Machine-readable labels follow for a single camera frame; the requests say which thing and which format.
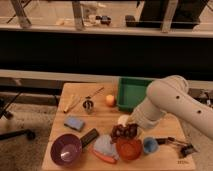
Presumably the wooden spoon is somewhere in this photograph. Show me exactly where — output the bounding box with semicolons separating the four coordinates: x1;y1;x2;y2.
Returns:
85;87;104;99

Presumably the black rectangular block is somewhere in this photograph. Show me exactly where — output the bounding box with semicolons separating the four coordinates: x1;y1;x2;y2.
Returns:
80;128;99;147

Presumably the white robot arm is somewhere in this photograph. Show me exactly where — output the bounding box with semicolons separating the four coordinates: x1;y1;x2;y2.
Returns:
130;75;213;140

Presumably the blue sponge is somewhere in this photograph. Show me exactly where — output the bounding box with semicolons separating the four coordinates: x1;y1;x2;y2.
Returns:
64;116;85;131

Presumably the purple plastic bowl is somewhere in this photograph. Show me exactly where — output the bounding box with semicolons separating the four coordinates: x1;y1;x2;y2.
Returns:
50;134;82;166

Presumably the orange plastic bowl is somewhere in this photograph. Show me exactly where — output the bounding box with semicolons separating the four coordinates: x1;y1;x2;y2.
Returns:
116;138;142;161

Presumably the black office chair base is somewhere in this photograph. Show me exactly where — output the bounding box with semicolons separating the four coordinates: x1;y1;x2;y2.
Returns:
0;93;36;141

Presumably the black handled tool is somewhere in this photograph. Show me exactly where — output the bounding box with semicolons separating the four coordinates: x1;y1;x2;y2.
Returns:
156;137;197;158

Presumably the orange carrot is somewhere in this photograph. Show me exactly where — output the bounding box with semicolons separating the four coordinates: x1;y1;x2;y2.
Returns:
92;150;117;164

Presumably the dark purple grape bunch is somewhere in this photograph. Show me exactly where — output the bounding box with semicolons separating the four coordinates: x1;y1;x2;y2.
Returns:
110;124;138;142

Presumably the orange peach fruit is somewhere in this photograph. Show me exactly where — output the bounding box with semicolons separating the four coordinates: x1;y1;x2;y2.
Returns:
105;95;116;107

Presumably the wooden stick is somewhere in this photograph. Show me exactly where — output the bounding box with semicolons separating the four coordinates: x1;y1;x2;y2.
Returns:
63;97;80;113

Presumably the green plastic tray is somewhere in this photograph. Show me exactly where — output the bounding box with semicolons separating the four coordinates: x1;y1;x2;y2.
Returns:
117;77;151;112

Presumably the light blue cloth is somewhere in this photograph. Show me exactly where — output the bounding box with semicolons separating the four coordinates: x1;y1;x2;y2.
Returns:
93;134;119;160

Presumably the small blue cup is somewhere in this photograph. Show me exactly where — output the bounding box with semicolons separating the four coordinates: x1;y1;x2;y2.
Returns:
143;137;159;154

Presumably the white plastic cup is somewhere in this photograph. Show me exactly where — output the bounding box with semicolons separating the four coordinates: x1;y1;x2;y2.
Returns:
117;115;129;127

